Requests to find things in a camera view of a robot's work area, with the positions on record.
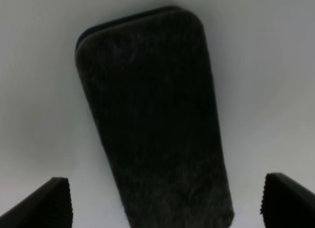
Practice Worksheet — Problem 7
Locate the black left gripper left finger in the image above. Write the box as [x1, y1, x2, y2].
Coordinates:
[0, 177, 73, 228]

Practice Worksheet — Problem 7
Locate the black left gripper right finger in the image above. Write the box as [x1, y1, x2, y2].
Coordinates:
[260, 173, 315, 228]

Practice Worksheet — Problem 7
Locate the dark grey felt eraser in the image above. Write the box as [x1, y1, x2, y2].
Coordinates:
[75, 6, 234, 228]

